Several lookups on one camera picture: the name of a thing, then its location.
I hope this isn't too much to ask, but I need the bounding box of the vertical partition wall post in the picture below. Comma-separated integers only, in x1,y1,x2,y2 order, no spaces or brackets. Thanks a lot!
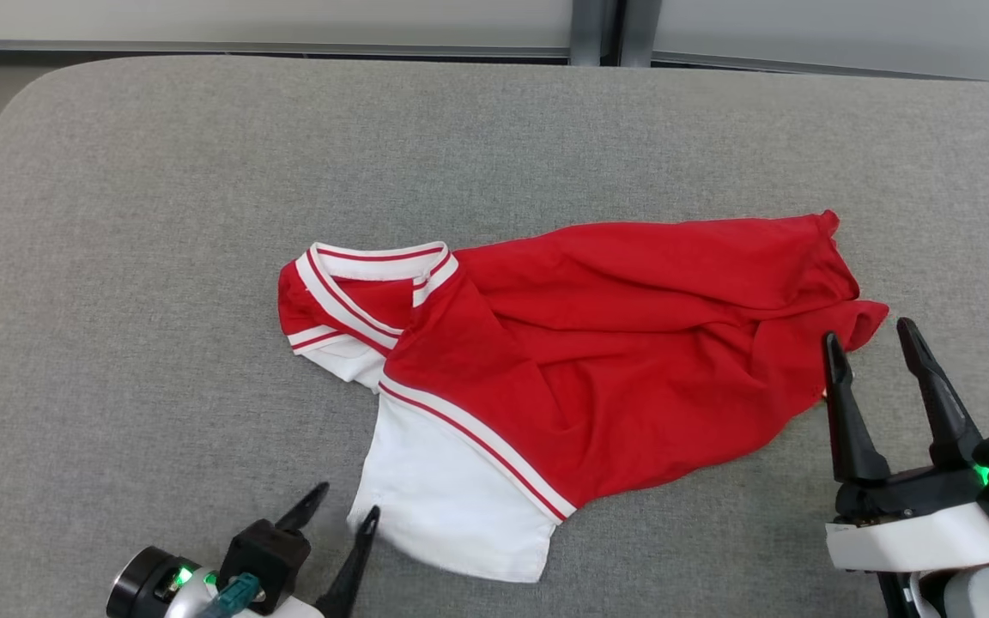
569,0,664,68

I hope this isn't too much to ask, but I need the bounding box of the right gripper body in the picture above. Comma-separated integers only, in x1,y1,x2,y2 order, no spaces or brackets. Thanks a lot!
834,459,989,524

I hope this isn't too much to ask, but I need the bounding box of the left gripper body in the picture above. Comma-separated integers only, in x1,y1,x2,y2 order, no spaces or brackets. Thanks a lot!
106,546,221,618

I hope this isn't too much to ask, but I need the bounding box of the red white number 23 jersey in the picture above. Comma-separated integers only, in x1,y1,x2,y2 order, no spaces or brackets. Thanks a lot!
277,210,890,585

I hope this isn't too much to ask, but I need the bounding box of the grey wall base rail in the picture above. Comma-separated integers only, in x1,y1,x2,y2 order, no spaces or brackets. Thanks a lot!
0,38,989,83

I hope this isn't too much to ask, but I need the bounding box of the left camera cable teal connector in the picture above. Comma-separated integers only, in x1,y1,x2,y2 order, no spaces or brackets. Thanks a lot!
194,573,261,618

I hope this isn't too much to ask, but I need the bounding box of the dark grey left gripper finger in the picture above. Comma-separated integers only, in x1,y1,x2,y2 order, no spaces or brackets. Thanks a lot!
315,506,382,618
275,482,331,534

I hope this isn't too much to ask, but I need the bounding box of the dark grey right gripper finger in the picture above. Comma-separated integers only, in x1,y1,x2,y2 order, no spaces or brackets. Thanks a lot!
822,332,891,484
895,317,986,470

